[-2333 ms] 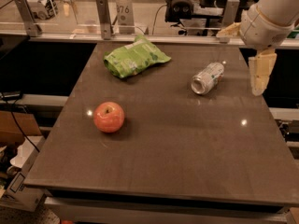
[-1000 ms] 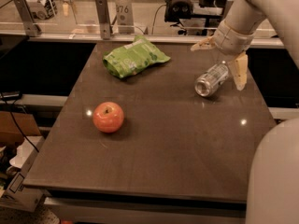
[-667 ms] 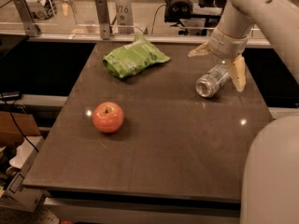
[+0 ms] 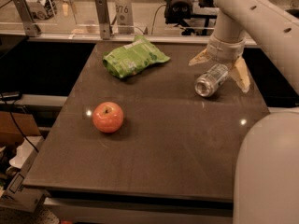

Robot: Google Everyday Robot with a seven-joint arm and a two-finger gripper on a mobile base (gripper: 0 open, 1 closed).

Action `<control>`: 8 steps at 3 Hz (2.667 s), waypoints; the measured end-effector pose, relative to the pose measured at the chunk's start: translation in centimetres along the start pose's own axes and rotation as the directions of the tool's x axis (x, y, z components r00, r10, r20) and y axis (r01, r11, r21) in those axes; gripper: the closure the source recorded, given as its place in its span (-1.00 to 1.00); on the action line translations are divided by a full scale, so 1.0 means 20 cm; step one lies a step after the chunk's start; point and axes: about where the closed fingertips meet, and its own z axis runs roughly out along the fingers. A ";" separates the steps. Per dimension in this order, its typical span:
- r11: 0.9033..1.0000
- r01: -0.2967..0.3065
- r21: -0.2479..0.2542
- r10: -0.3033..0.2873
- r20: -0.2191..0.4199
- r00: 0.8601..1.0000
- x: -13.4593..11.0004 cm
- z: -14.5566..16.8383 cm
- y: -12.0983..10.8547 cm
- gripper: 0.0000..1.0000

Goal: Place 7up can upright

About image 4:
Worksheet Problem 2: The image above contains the numbered sign plate 376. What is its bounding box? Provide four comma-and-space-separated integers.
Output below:
114, 0, 135, 35

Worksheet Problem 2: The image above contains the red apple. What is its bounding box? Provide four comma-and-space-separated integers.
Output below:
93, 102, 124, 133

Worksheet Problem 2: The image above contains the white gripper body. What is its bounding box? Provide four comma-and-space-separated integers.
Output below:
206, 35, 245, 65

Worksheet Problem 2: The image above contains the white equipment box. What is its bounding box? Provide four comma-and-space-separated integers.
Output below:
26, 0, 57, 20

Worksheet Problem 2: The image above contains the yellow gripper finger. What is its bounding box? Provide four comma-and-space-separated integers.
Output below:
189, 49, 211, 66
229, 57, 250, 93

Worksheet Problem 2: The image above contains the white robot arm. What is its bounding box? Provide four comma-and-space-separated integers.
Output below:
190, 0, 299, 224

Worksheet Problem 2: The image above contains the middle metal bracket post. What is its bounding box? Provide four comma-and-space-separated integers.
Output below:
95, 0, 111, 40

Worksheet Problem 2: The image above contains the metal bracket post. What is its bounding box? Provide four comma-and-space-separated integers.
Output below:
12, 0, 40, 37
95, 0, 111, 40

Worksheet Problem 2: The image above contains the left metal bracket post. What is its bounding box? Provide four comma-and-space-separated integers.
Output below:
12, 0, 40, 37

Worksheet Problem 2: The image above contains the green snack bag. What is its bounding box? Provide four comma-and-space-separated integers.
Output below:
102, 35, 170, 78

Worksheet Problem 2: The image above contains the cardboard box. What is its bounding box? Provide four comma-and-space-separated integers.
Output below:
0, 111, 44, 212

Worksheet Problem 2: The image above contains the black cable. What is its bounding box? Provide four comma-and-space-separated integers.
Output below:
0, 91, 40, 154

